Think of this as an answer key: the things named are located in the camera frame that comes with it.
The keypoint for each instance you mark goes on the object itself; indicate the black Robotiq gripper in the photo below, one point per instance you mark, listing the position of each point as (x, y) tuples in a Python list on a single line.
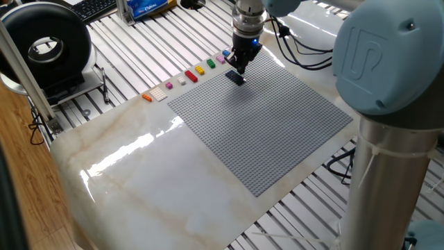
[(246, 47)]

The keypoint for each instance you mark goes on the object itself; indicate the dark navy Lego plate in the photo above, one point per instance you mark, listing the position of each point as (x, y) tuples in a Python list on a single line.
[(236, 78)]

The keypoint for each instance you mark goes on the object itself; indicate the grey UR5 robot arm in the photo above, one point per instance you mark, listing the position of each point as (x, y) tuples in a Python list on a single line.
[(388, 52)]

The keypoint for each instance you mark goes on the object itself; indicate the light pink Lego brick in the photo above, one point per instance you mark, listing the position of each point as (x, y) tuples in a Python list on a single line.
[(220, 59)]

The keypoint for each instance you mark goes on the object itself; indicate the green Lego brick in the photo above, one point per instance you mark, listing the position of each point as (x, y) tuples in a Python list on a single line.
[(211, 63)]

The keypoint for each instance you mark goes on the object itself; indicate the yellow Lego brick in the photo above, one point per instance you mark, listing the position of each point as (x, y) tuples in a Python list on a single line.
[(200, 70)]

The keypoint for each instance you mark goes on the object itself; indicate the red Lego brick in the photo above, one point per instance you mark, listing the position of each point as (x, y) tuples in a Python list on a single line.
[(191, 76)]

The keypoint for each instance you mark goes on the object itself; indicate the small white Lego brick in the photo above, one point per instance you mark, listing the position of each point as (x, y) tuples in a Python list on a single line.
[(181, 80)]

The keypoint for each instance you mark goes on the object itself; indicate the grey Lego baseplate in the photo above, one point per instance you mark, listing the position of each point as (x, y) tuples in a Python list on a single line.
[(260, 128)]

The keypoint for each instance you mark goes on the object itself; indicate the small magenta Lego brick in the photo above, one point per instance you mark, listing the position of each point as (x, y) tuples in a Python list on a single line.
[(169, 85)]

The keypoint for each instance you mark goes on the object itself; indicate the large white Lego plate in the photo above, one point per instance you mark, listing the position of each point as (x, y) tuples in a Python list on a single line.
[(158, 94)]

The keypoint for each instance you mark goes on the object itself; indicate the orange Lego brick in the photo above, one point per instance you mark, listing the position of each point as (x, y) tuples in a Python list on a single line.
[(147, 98)]

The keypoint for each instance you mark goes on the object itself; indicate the black round object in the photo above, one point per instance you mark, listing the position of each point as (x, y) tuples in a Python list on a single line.
[(192, 3)]

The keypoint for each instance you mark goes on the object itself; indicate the blue tissue pack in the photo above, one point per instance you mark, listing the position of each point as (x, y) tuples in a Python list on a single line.
[(149, 7)]

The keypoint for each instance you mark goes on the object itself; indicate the white marble slab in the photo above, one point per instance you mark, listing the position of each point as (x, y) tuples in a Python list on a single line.
[(156, 191)]

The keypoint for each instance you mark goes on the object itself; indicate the black keyboard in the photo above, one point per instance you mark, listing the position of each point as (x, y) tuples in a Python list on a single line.
[(93, 8)]

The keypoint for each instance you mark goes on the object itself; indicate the black metal washer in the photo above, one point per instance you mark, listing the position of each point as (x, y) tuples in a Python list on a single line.
[(83, 112)]

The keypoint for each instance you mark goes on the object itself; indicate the white zip tie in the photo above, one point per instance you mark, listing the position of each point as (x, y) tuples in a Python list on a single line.
[(399, 152)]

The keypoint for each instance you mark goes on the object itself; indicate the short aluminium post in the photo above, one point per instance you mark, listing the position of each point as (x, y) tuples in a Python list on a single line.
[(125, 12)]

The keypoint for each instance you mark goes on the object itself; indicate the aluminium frame beam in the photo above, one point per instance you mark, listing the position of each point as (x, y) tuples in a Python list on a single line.
[(24, 69)]

